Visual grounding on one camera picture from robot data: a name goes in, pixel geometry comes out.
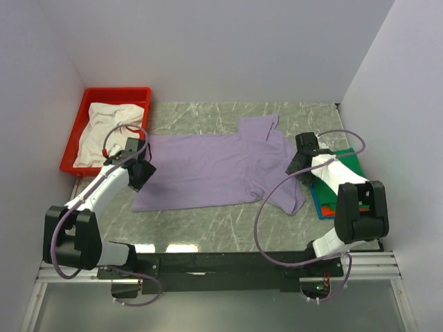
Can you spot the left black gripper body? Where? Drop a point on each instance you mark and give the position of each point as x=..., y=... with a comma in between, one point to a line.
x=147, y=171

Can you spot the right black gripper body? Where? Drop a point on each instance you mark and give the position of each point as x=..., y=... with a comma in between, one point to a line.
x=295, y=165

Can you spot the green t shirt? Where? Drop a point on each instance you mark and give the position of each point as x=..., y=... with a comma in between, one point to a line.
x=326, y=195

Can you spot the lavender t shirt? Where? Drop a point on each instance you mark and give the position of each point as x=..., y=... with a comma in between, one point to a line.
x=208, y=170

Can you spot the orange t shirt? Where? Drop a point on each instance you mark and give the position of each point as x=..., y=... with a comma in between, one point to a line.
x=327, y=211

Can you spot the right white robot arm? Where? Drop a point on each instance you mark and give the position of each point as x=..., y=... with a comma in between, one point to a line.
x=361, y=212

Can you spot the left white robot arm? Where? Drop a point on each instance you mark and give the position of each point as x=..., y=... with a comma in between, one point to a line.
x=71, y=232

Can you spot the white crumpled t shirt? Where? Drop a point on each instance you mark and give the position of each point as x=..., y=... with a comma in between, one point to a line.
x=105, y=129

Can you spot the red plastic bin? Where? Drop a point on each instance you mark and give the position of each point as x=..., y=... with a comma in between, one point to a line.
x=139, y=96

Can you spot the black base beam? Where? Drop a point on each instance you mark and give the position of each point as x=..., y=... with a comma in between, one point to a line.
x=215, y=271

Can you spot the aluminium frame rail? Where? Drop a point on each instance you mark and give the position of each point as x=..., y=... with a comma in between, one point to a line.
x=368, y=303

